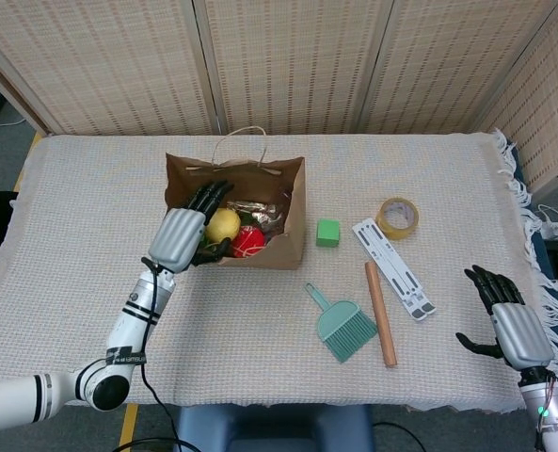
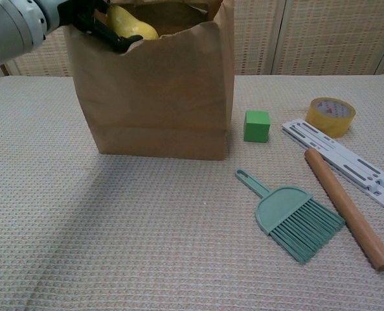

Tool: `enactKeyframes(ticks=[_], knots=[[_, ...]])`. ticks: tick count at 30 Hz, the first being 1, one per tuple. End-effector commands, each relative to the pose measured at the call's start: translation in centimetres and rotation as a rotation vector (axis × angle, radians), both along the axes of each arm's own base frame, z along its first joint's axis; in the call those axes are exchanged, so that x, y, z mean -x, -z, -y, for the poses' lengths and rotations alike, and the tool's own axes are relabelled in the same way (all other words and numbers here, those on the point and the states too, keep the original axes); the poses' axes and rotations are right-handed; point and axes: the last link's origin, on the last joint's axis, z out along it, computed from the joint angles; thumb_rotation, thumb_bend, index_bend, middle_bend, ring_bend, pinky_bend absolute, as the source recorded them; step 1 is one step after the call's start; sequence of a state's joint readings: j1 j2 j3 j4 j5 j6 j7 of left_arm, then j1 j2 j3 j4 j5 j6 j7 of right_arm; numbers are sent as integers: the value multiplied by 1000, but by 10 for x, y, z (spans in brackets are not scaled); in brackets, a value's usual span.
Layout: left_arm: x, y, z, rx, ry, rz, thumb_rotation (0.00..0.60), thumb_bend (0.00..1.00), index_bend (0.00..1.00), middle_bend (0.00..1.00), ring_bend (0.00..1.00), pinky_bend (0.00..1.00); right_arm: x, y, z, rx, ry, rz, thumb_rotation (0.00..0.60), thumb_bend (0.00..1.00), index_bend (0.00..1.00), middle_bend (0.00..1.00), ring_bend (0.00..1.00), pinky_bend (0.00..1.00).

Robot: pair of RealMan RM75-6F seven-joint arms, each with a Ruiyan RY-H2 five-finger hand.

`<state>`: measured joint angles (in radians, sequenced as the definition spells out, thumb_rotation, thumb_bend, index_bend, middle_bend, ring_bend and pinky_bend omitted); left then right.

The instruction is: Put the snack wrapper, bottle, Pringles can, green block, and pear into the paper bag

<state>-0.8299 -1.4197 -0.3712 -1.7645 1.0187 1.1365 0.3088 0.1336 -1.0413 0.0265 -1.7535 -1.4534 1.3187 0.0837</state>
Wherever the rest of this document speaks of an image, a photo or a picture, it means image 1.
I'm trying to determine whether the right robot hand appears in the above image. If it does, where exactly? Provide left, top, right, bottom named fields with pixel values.
left=455, top=265, right=555, bottom=370

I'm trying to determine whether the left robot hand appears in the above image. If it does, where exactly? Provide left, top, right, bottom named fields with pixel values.
left=147, top=180, right=236, bottom=275

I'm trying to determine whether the yellow pear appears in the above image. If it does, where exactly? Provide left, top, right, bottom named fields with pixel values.
left=205, top=208, right=241, bottom=242

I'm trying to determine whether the red round object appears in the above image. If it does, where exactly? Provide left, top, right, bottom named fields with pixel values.
left=231, top=225, right=266, bottom=259

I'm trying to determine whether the gold foil snack bag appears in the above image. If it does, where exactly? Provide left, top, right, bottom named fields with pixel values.
left=225, top=199, right=284, bottom=228

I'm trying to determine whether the brown paper bag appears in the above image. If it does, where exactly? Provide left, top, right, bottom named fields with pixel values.
left=165, top=125, right=307, bottom=270

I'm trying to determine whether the teal hand brush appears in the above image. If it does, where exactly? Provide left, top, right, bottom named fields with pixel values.
left=304, top=282, right=378, bottom=363

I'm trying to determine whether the beige woven tablecloth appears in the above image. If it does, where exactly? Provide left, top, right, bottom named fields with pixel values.
left=0, top=127, right=558, bottom=413

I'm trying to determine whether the wooden rolling pin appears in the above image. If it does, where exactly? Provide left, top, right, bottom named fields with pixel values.
left=364, top=261, right=398, bottom=368

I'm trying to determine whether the white folding laptop stand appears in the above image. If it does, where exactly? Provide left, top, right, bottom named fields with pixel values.
left=352, top=217, right=437, bottom=323

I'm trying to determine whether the green cube block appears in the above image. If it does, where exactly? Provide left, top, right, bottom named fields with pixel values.
left=315, top=218, right=342, bottom=249

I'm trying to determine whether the yellow packing tape roll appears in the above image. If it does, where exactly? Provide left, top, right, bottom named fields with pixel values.
left=375, top=197, right=421, bottom=241

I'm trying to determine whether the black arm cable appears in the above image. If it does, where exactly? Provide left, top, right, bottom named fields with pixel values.
left=100, top=256, right=188, bottom=452

